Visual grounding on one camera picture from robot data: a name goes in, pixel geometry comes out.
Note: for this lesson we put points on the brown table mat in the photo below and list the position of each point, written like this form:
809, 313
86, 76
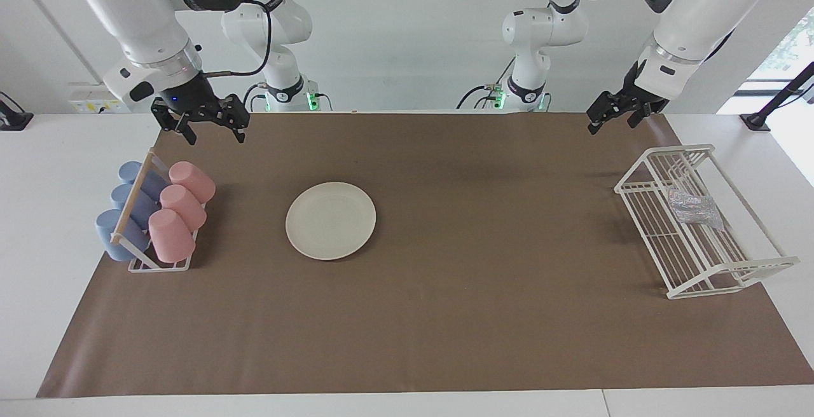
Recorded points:
445, 315

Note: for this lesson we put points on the pink plastic cup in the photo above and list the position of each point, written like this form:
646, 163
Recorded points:
194, 180
170, 236
184, 207

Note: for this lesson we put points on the white wall socket box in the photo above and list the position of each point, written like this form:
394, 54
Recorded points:
98, 98

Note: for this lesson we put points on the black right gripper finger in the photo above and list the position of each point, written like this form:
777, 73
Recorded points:
240, 134
189, 132

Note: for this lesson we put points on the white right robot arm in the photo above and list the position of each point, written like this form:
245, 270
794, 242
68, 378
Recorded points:
140, 16

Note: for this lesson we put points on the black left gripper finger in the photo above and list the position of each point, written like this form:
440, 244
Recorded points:
594, 127
634, 121

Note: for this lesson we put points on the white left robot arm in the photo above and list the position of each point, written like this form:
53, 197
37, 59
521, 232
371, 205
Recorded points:
699, 16

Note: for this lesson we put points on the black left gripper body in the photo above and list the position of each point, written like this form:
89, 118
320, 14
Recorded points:
629, 99

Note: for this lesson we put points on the black clamp mount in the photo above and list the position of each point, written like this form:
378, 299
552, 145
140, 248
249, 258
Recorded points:
13, 118

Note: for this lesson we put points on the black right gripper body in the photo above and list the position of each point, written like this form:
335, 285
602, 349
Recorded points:
191, 102

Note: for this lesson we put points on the blue plastic cup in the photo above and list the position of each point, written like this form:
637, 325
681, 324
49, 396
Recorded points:
108, 232
145, 206
152, 182

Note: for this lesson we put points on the cream round plate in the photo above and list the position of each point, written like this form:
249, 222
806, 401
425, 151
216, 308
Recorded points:
331, 221

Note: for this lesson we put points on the black stand with pole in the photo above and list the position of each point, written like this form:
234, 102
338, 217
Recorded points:
757, 119

